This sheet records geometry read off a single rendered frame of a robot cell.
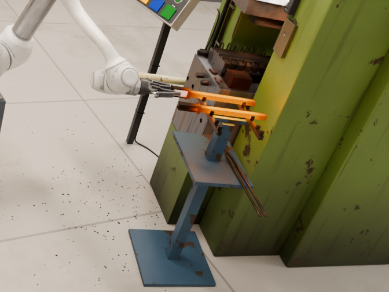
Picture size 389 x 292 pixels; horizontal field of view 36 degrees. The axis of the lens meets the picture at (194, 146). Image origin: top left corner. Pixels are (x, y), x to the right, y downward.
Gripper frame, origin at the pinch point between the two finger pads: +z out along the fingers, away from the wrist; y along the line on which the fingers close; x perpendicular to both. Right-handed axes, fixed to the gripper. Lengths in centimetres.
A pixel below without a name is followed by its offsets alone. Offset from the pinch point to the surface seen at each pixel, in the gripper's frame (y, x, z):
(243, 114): 13.4, 0.4, 28.2
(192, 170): 23.6, -26.6, 8.4
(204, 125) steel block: -16.0, -26.2, 28.1
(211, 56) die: -45, -1, 33
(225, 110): 12.9, 0.7, 18.8
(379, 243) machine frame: 18, -74, 153
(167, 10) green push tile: -81, 6, 15
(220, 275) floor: 25, -95, 49
